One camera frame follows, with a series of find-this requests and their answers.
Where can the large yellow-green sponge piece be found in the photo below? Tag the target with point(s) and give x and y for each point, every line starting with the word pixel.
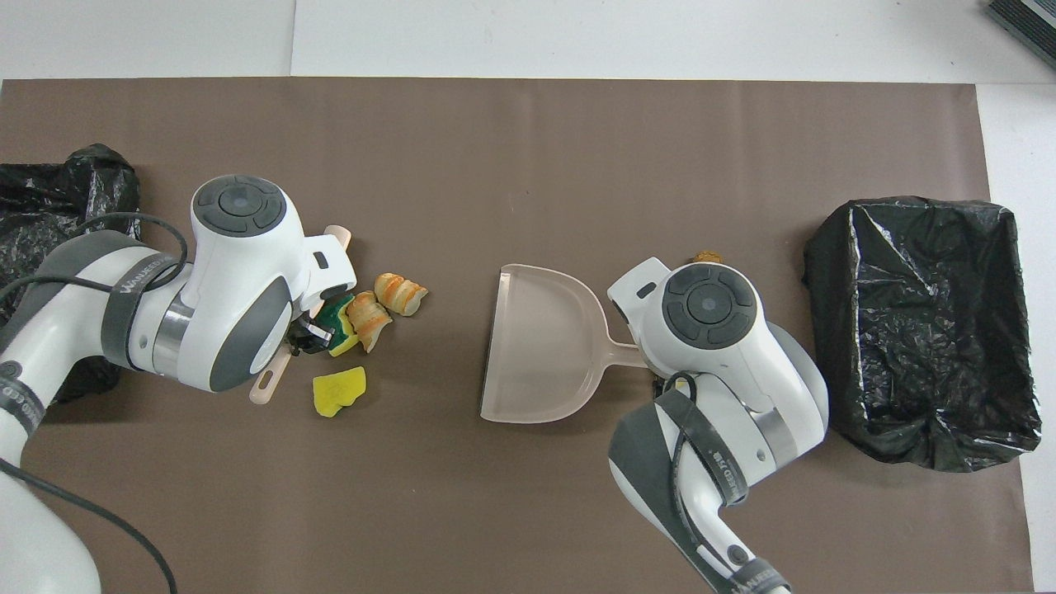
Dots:
pixel 338 318

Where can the orange striped croissant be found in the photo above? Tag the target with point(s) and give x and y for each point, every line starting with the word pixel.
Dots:
pixel 400 294
pixel 369 320

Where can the plain yellow sponge piece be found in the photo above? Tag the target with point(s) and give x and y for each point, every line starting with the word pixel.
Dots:
pixel 338 392

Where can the beige hand brush black bristles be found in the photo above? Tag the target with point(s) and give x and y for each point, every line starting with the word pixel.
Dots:
pixel 268 386

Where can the pale pink plastic dustpan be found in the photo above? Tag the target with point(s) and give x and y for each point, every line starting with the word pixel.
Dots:
pixel 536 346

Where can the brown fried croquette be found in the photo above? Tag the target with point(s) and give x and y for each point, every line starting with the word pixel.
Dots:
pixel 708 257

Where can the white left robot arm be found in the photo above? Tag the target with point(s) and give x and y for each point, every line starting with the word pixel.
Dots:
pixel 239 272

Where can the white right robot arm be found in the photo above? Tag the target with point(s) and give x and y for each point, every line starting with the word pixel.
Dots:
pixel 742 363

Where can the bin lined with black bag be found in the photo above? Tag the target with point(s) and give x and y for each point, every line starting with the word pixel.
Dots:
pixel 49 198
pixel 924 330

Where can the brown paper table mat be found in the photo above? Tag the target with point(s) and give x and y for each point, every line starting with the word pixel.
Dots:
pixel 495 165

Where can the dark grey ribbed object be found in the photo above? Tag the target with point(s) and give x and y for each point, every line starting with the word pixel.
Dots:
pixel 1031 16

